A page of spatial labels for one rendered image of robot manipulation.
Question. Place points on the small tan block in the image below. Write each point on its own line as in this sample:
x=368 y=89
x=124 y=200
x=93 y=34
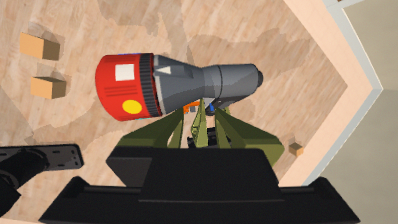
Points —
x=48 y=87
x=39 y=47
x=296 y=149

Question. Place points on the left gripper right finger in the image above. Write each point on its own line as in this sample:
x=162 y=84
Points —
x=244 y=135

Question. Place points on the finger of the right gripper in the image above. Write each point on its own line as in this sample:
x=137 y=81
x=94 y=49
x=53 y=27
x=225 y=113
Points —
x=200 y=138
x=226 y=110

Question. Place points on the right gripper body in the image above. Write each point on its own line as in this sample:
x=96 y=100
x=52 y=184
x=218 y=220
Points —
x=212 y=141

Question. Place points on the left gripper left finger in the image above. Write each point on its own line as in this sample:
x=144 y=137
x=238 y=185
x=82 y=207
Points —
x=157 y=134

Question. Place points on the red and grey hose nozzle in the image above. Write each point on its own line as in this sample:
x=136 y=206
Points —
x=125 y=85

